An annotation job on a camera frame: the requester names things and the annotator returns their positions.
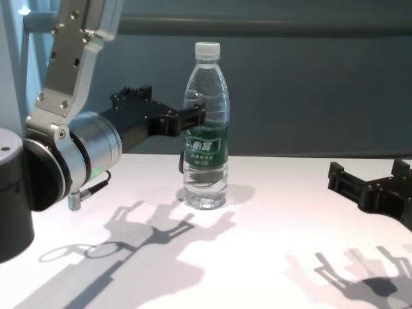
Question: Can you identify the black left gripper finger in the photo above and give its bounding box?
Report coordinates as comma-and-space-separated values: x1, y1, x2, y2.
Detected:
110, 85, 153, 107
165, 101, 207, 136

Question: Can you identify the clear water bottle green label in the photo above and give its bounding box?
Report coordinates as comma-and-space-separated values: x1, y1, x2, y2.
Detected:
182, 41, 231, 211

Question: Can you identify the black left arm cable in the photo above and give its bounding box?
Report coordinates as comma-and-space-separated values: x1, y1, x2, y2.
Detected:
68, 170, 112, 211

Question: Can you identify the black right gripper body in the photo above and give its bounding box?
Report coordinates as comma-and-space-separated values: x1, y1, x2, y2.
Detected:
360, 175, 412, 233

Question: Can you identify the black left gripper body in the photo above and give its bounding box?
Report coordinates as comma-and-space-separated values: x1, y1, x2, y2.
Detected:
100, 99, 180, 154

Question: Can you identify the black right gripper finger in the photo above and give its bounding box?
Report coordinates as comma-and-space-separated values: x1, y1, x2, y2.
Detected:
327, 162, 364, 202
391, 158, 412, 181

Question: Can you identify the grey horizontal rail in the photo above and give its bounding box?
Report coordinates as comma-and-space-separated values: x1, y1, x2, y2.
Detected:
22, 12, 412, 35

